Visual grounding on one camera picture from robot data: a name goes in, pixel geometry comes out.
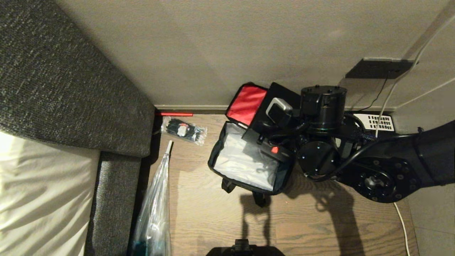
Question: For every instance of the white bed sheet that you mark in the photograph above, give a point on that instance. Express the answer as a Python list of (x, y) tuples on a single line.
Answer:
[(42, 199)]

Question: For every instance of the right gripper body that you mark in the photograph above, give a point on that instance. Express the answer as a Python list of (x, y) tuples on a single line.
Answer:
[(280, 149)]

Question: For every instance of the black flat case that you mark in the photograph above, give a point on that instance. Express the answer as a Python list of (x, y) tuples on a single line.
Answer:
[(280, 91)]

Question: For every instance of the black wall socket plate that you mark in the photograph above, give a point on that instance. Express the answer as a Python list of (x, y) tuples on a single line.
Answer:
[(380, 68)]

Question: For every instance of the grey fabric bed frame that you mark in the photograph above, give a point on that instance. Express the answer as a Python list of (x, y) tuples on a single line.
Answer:
[(53, 81)]

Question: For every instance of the thin red stick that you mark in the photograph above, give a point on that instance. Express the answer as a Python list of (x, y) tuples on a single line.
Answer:
[(174, 114)]

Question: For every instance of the plastic bag of black parts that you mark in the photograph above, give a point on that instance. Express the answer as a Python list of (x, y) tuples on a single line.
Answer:
[(183, 130)]

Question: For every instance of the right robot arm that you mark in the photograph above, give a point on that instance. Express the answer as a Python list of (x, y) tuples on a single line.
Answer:
[(426, 156)]

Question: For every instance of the bag lid with red lining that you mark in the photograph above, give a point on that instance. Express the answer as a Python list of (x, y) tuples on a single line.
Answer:
[(247, 103)]

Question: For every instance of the clear plastic umbrella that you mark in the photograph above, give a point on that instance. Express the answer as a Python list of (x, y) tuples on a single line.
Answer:
[(154, 213)]

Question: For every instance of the black insulated cooler bag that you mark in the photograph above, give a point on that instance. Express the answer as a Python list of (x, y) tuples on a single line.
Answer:
[(241, 160)]

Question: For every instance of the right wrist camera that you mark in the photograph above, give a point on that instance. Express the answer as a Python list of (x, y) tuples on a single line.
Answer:
[(280, 108)]

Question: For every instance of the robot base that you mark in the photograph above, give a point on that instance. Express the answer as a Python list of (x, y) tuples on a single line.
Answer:
[(245, 249)]

